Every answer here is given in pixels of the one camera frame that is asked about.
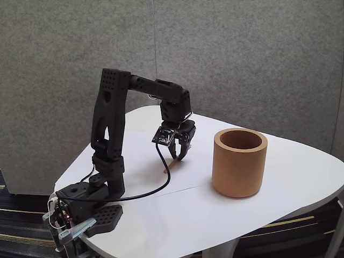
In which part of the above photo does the beige wooden pen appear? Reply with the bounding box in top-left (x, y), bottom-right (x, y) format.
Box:
top-left (162, 158), bottom-right (181, 174)

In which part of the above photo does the black camera cable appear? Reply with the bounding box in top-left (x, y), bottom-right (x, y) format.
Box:
top-left (55, 141), bottom-right (171, 202)

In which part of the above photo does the white table leg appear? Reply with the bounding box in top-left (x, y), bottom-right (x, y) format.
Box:
top-left (326, 197), bottom-right (343, 258)
top-left (201, 236), bottom-right (240, 258)

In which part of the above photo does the brown cylindrical pen holder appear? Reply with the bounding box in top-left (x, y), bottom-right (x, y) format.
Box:
top-left (211, 128), bottom-right (269, 199)

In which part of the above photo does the bare circuit board camera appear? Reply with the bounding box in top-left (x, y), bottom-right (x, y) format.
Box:
top-left (151, 126), bottom-right (177, 148)

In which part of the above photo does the controller board with red light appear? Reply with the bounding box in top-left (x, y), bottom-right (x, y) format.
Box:
top-left (53, 203), bottom-right (73, 229)

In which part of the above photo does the grey metal table clamp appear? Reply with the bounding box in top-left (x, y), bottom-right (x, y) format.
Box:
top-left (42, 212), bottom-right (97, 253)

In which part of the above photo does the thin white wire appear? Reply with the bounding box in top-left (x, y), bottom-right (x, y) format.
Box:
top-left (47, 195), bottom-right (68, 231)

